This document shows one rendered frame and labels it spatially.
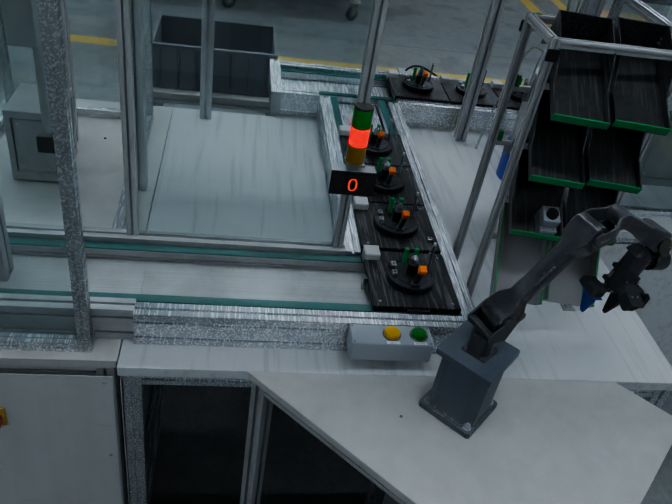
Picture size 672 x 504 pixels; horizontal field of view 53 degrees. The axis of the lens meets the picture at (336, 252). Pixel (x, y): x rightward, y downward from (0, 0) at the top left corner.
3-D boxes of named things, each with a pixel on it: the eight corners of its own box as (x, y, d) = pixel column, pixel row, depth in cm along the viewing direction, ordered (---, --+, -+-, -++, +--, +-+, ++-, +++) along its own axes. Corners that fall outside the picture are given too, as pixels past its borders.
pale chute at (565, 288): (587, 308, 186) (594, 307, 181) (540, 300, 186) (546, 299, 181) (597, 209, 190) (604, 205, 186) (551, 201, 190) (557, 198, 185)
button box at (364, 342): (429, 362, 173) (434, 345, 169) (348, 360, 169) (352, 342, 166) (424, 343, 178) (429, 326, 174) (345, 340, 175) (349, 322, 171)
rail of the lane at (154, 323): (474, 355, 183) (485, 326, 176) (134, 343, 169) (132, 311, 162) (469, 340, 187) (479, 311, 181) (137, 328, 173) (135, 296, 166)
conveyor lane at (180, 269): (451, 338, 187) (460, 312, 181) (137, 326, 174) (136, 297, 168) (430, 273, 209) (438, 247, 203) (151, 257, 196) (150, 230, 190)
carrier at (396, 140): (410, 171, 240) (417, 140, 233) (343, 166, 236) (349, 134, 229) (398, 139, 259) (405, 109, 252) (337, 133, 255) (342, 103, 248)
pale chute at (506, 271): (536, 305, 183) (541, 304, 179) (488, 297, 183) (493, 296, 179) (547, 205, 188) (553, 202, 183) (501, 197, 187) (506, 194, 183)
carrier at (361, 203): (439, 256, 202) (449, 222, 194) (360, 252, 198) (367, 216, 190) (423, 211, 221) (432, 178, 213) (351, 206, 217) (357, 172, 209)
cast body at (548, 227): (552, 238, 173) (563, 224, 167) (535, 236, 173) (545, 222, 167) (549, 210, 177) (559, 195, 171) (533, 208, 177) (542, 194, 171)
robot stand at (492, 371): (467, 440, 160) (491, 383, 148) (417, 404, 166) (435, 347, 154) (496, 406, 169) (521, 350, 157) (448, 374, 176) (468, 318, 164)
